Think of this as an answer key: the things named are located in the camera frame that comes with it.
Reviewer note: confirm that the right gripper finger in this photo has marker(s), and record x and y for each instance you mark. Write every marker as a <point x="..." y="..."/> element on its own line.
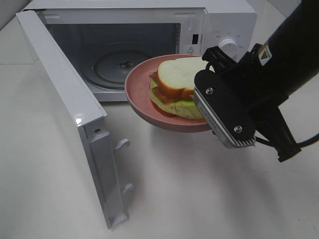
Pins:
<point x="219" y="61"/>
<point x="272" y="126"/>

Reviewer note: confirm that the white microwave oven body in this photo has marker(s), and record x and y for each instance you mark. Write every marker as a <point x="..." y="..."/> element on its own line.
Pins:
<point x="86" y="30"/>

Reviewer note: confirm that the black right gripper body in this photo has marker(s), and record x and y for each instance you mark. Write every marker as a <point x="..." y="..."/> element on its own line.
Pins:
<point x="254" y="90"/>

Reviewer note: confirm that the upper white power knob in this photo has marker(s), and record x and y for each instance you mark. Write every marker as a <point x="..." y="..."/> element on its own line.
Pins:
<point x="229" y="46"/>

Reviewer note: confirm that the glass microwave turntable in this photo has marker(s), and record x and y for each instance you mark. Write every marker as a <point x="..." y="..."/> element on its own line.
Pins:
<point x="111" y="70"/>

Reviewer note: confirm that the white microwave door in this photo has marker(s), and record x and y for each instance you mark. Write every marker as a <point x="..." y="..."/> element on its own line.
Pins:
<point x="80" y="117"/>

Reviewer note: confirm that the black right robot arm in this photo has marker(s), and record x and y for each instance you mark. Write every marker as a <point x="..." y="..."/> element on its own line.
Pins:
<point x="297" y="38"/>

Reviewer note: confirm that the pink round plate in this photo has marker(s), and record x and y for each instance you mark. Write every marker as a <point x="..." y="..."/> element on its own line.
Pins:
<point x="137" y="86"/>

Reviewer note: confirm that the toast sandwich with filling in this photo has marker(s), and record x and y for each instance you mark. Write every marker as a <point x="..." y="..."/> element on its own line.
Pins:
<point x="172" y="87"/>

